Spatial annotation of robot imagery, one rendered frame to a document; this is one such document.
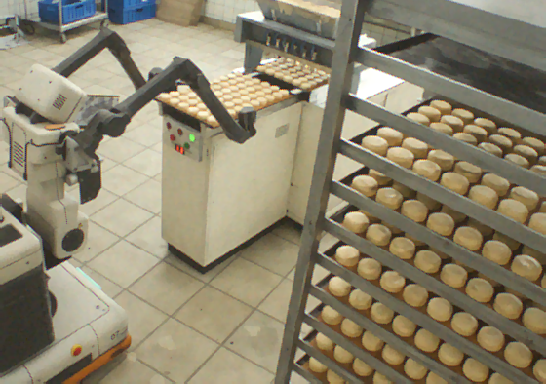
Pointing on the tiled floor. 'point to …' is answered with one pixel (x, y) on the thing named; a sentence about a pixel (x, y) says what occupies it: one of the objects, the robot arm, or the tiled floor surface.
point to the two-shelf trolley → (60, 17)
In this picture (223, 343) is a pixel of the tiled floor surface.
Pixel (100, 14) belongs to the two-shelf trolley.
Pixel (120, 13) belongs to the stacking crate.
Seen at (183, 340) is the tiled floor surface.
